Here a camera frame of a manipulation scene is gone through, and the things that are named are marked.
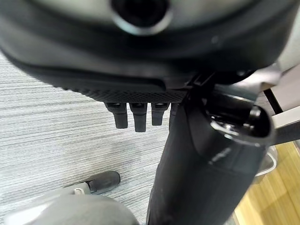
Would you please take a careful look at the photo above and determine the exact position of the silver robot leg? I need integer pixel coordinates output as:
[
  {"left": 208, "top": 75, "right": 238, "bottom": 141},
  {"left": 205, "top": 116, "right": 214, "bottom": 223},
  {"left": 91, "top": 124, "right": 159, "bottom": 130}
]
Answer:
[{"left": 0, "top": 182, "right": 135, "bottom": 225}]

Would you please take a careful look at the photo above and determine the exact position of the grey metal base plate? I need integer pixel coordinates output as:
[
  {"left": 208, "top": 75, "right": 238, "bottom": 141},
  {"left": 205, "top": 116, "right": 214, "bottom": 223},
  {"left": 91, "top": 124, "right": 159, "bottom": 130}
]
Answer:
[{"left": 255, "top": 146, "right": 279, "bottom": 182}]

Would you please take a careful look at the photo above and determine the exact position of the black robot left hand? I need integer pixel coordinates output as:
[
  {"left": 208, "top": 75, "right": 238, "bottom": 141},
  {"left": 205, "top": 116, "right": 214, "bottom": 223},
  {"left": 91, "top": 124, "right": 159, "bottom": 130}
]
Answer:
[{"left": 0, "top": 0, "right": 300, "bottom": 225}]

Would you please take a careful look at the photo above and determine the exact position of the dark robot foot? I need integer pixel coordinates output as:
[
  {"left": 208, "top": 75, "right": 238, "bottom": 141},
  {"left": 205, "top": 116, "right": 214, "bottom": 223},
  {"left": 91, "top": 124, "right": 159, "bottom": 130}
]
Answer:
[{"left": 88, "top": 170, "right": 121, "bottom": 195}]

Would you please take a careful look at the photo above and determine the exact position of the white horizontal frame bar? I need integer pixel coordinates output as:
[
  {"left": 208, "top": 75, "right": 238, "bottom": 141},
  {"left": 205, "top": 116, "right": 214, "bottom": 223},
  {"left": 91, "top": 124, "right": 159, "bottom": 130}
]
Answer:
[{"left": 271, "top": 111, "right": 300, "bottom": 143}]

